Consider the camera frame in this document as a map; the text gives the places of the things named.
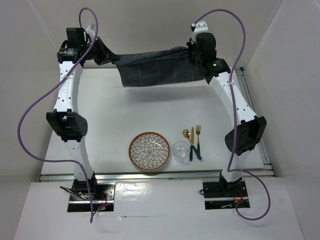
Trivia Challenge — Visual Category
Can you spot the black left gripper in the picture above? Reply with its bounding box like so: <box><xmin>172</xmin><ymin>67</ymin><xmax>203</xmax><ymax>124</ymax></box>
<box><xmin>80</xmin><ymin>36</ymin><xmax>118</xmax><ymax>66</ymax></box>

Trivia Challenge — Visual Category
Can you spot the dark checked cloth placemat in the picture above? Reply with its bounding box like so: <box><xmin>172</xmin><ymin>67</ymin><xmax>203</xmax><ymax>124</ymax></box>
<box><xmin>112</xmin><ymin>46</ymin><xmax>204</xmax><ymax>87</ymax></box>

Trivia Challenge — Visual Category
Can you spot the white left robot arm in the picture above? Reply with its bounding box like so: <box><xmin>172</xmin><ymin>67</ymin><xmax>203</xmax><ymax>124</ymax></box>
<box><xmin>46</xmin><ymin>24</ymin><xmax>118</xmax><ymax>200</ymax></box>

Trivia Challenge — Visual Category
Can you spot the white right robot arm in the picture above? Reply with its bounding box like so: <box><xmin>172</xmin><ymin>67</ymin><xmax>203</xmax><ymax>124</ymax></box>
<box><xmin>187</xmin><ymin>32</ymin><xmax>267</xmax><ymax>196</ymax></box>

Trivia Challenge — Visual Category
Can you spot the clear drinking glass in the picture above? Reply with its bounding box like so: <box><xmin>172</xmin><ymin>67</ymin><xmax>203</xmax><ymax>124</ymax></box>
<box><xmin>172</xmin><ymin>141</ymin><xmax>190</xmax><ymax>163</ymax></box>

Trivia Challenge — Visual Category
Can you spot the floral patterned ceramic plate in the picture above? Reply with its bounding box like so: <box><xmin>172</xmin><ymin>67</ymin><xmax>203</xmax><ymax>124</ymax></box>
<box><xmin>128</xmin><ymin>131</ymin><xmax>171</xmax><ymax>172</ymax></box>

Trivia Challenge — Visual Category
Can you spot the gold fork green handle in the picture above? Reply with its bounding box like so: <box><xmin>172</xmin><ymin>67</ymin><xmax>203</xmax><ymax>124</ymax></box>
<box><xmin>195</xmin><ymin>124</ymin><xmax>201</xmax><ymax>153</ymax></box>

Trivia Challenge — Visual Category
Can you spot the gold spoon green handle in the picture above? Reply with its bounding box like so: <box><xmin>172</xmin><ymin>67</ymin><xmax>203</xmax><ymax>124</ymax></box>
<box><xmin>182</xmin><ymin>129</ymin><xmax>202</xmax><ymax>160</ymax></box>

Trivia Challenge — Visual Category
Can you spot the gold knife green handle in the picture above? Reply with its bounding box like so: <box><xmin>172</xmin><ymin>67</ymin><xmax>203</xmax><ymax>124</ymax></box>
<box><xmin>188</xmin><ymin>127</ymin><xmax>195</xmax><ymax>161</ymax></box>

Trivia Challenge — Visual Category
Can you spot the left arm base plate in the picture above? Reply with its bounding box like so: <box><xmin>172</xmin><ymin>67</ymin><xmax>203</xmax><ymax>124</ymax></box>
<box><xmin>66</xmin><ymin>181</ymin><xmax>116</xmax><ymax>213</ymax></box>

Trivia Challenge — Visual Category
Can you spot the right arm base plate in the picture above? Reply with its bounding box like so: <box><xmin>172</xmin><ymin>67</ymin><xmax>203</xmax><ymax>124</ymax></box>
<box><xmin>199</xmin><ymin>181</ymin><xmax>251</xmax><ymax>210</ymax></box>

